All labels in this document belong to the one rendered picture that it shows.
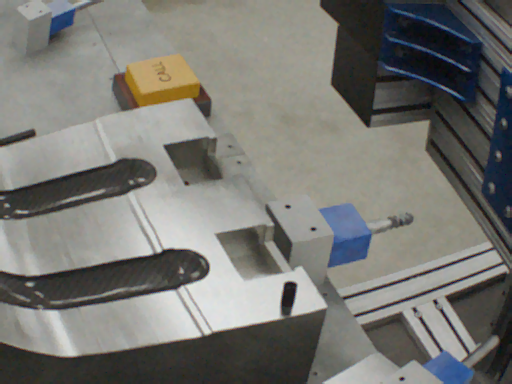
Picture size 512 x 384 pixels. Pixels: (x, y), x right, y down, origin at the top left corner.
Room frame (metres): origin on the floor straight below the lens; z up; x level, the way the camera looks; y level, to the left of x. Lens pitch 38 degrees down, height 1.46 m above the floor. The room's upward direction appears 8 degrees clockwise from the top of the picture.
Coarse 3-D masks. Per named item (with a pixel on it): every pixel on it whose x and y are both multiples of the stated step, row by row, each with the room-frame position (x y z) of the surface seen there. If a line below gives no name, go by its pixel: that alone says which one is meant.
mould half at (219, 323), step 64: (128, 128) 0.79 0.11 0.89; (192, 128) 0.80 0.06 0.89; (192, 192) 0.72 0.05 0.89; (0, 256) 0.60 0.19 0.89; (64, 256) 0.63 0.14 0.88; (128, 256) 0.64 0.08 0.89; (0, 320) 0.52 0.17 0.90; (64, 320) 0.56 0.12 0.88; (128, 320) 0.57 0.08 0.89; (192, 320) 0.59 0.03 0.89; (256, 320) 0.59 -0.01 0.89; (320, 320) 0.61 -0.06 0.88
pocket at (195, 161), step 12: (168, 144) 0.78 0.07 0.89; (180, 144) 0.78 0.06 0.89; (192, 144) 0.78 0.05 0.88; (204, 144) 0.79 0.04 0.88; (180, 156) 0.78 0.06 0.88; (192, 156) 0.79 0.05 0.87; (204, 156) 0.79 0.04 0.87; (216, 156) 0.79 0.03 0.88; (180, 168) 0.78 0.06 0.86; (192, 168) 0.78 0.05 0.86; (204, 168) 0.79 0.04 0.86; (216, 168) 0.77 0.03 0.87; (192, 180) 0.77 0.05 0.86; (204, 180) 0.77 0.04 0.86; (216, 180) 0.77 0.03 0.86
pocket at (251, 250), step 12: (252, 228) 0.69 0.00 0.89; (264, 228) 0.69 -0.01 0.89; (228, 240) 0.68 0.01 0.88; (240, 240) 0.69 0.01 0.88; (252, 240) 0.69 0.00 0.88; (264, 240) 0.69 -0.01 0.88; (228, 252) 0.68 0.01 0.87; (240, 252) 0.69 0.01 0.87; (252, 252) 0.69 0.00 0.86; (264, 252) 0.69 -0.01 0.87; (276, 252) 0.68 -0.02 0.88; (240, 264) 0.68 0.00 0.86; (252, 264) 0.68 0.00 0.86; (264, 264) 0.68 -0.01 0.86; (276, 264) 0.67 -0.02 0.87; (240, 276) 0.67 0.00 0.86; (252, 276) 0.67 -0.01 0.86; (264, 276) 0.67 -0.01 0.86
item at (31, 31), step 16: (64, 0) 1.12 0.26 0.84; (96, 0) 1.14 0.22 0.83; (16, 16) 1.07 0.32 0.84; (32, 16) 1.05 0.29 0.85; (48, 16) 1.06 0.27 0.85; (64, 16) 1.09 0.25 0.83; (16, 32) 1.07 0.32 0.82; (32, 32) 1.05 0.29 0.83; (48, 32) 1.07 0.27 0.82; (32, 48) 1.05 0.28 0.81
